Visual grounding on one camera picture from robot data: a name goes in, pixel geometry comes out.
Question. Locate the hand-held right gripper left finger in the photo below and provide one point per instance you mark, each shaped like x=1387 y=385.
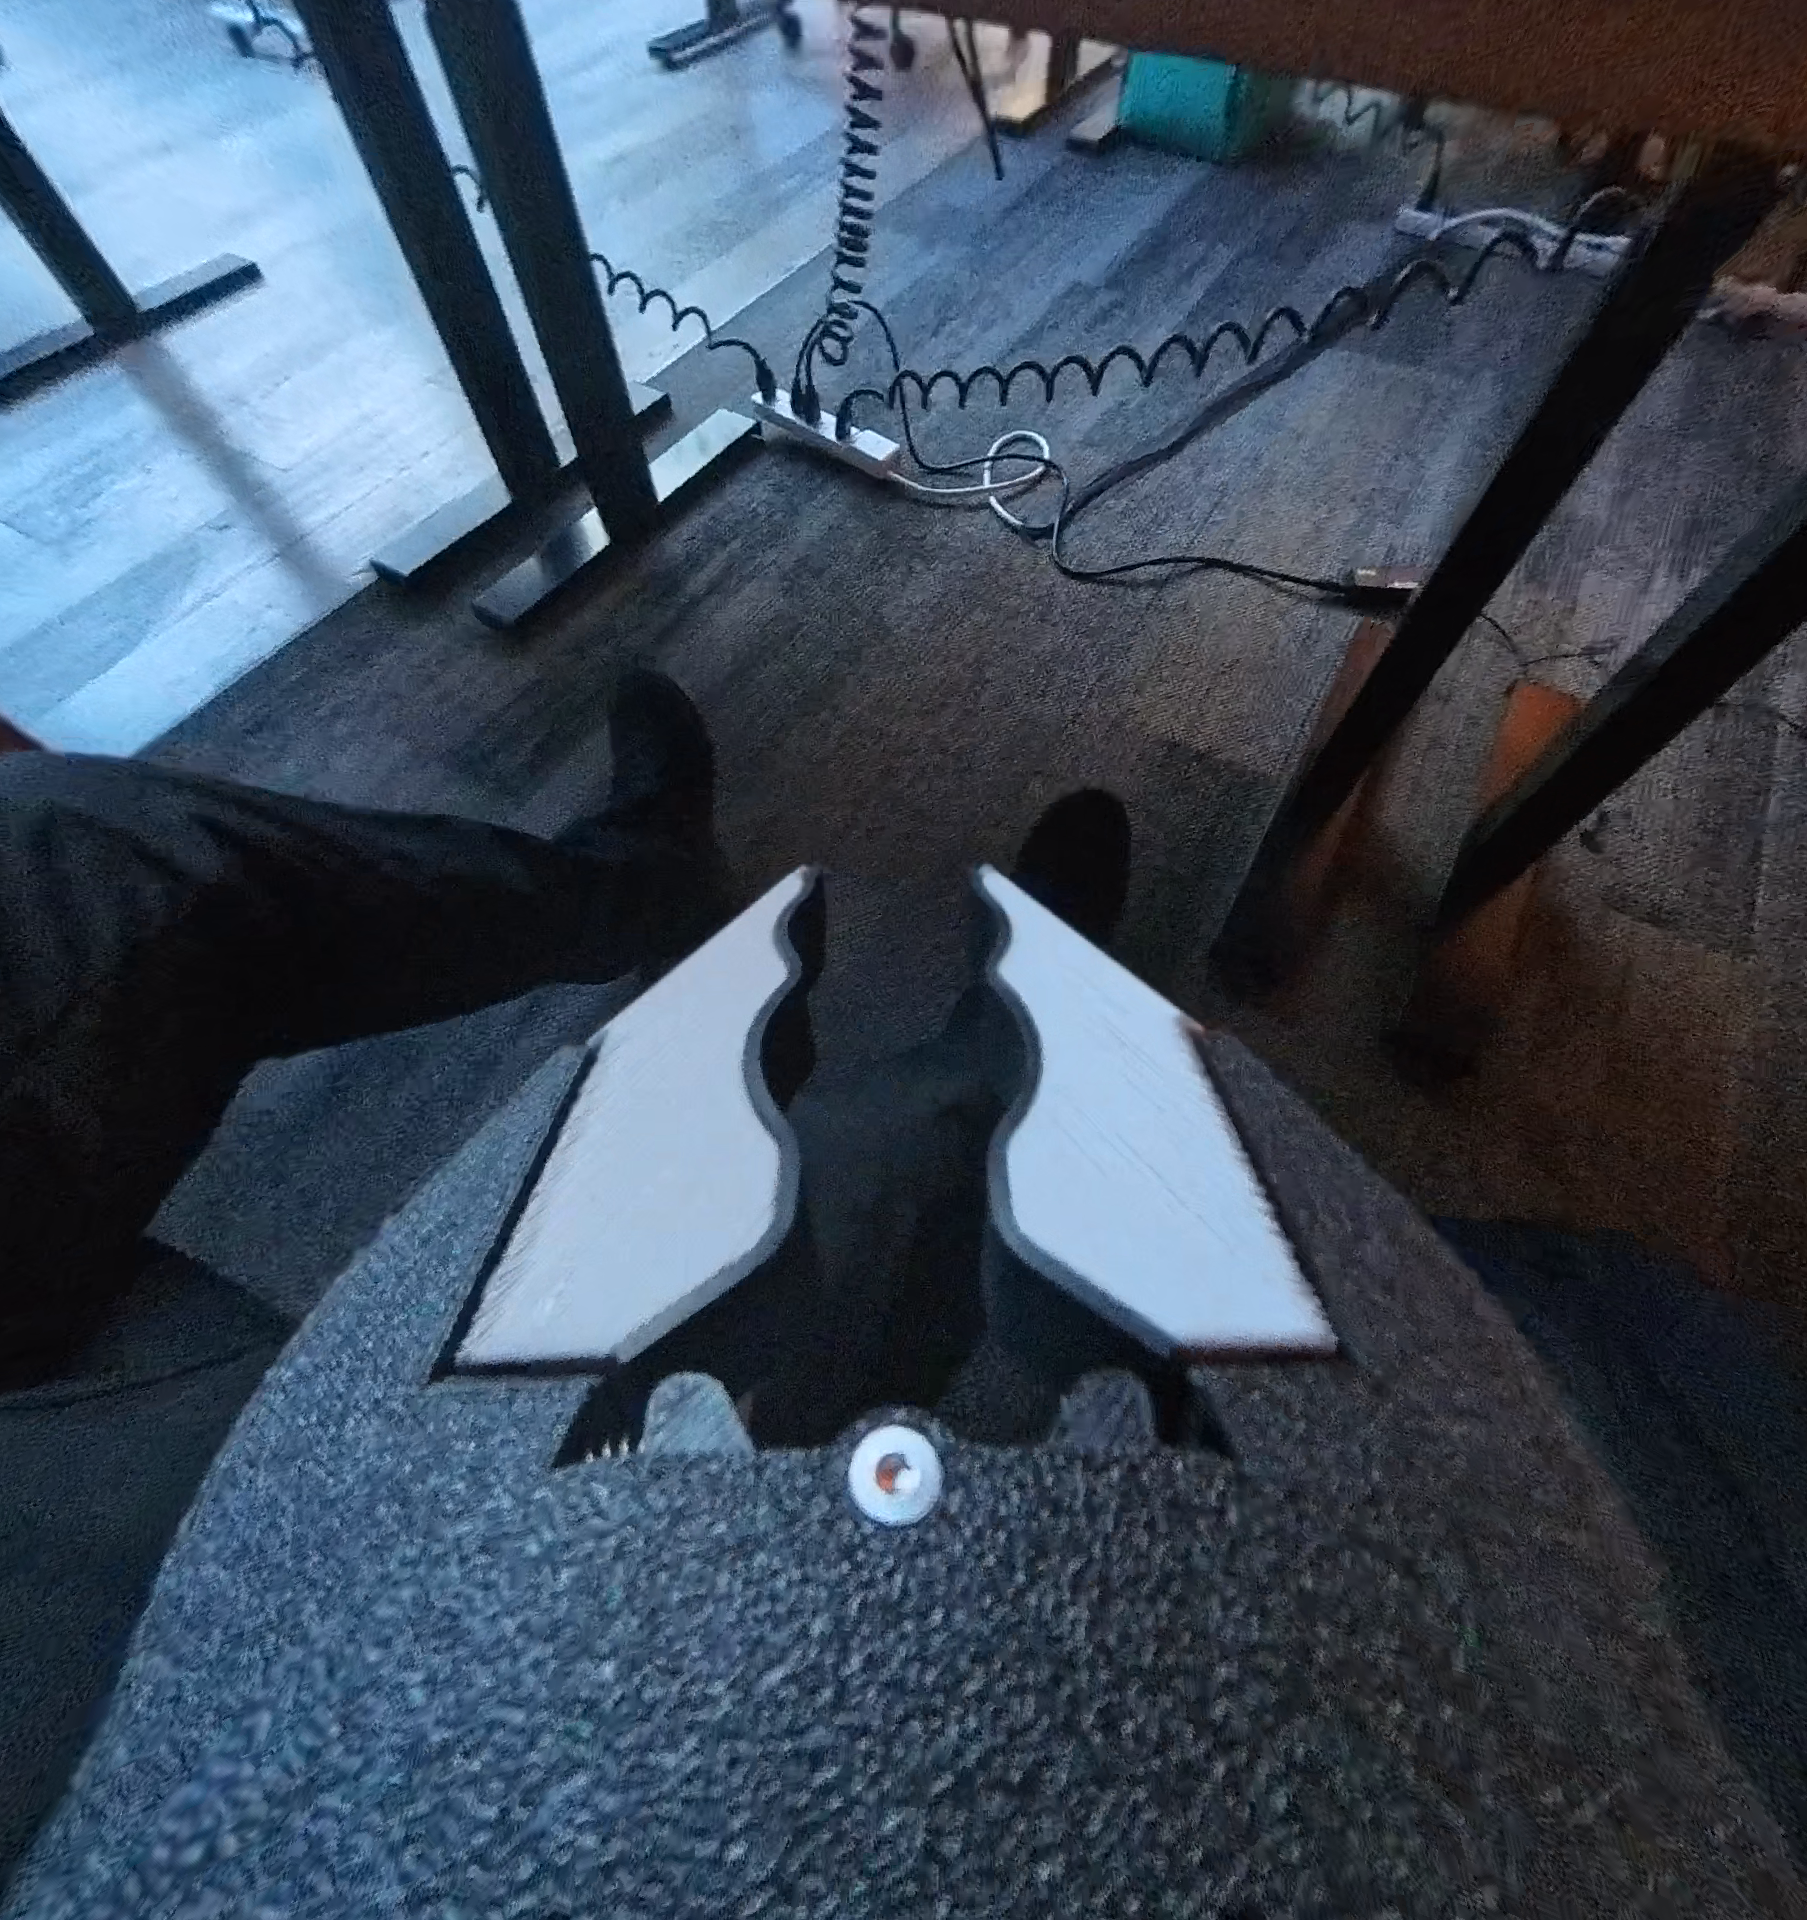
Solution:
x=647 y=1186

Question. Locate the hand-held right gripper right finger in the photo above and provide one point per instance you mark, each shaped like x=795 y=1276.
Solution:
x=1159 y=1186

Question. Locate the black right shoe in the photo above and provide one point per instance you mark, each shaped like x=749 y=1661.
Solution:
x=1075 y=855

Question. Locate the black shoe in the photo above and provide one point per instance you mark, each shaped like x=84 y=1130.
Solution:
x=1075 y=855
x=661 y=766

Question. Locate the black left shoe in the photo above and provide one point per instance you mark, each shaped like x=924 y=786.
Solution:
x=661 y=766

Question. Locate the person's left leg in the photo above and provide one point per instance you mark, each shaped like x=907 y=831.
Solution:
x=243 y=932

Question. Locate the white power strip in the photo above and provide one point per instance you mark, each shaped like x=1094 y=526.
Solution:
x=845 y=437
x=1503 y=233

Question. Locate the black table leg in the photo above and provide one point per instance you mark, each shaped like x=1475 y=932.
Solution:
x=559 y=271
x=46 y=194
x=423 y=242

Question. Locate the teal box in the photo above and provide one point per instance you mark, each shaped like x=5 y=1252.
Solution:
x=1201 y=106

